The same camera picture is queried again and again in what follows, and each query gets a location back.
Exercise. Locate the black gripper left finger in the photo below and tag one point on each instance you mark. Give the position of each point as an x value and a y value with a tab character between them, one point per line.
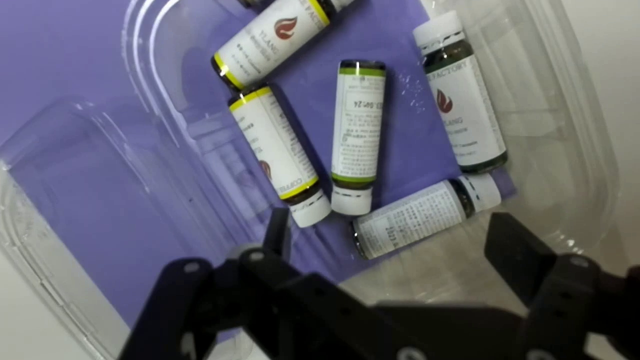
266	300

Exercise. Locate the small white-labelled bottle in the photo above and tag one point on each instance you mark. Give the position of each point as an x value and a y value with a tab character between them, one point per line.
270	43
417	217
462	106
358	132
277	147

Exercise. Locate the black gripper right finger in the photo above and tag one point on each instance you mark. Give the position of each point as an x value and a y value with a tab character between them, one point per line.
572	300

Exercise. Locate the purple mat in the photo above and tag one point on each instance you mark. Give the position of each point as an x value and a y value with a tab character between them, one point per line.
67	73

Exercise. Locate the clear plastic clamshell container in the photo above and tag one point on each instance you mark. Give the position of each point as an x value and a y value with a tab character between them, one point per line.
572	166

